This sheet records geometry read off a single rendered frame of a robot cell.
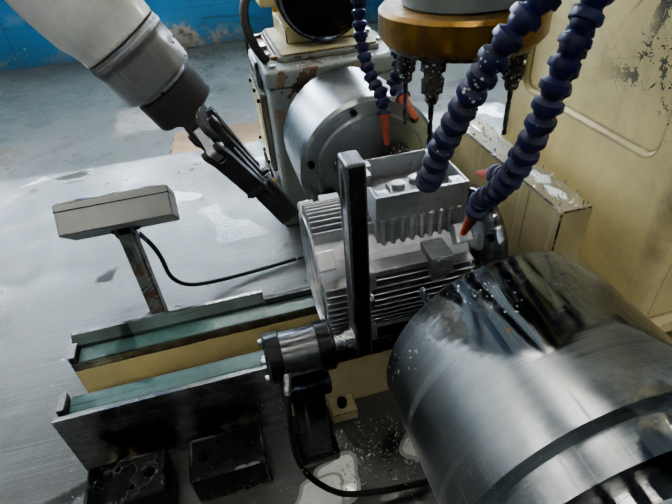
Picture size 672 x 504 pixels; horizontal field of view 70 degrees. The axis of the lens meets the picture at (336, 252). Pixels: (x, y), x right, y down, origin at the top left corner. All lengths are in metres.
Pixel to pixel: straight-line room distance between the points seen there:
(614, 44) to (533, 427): 0.47
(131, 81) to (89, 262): 0.72
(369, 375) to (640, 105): 0.49
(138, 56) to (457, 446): 0.46
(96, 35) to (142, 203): 0.33
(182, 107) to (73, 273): 0.71
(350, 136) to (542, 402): 0.56
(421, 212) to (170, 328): 0.42
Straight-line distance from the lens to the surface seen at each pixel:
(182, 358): 0.80
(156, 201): 0.80
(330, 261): 0.58
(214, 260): 1.09
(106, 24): 0.54
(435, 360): 0.43
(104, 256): 1.22
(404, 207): 0.60
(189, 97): 0.57
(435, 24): 0.51
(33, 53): 6.50
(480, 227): 0.73
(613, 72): 0.70
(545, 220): 0.60
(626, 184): 0.68
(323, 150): 0.82
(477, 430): 0.40
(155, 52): 0.55
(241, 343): 0.79
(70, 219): 0.83
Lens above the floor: 1.45
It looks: 38 degrees down
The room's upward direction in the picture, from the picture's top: 5 degrees counter-clockwise
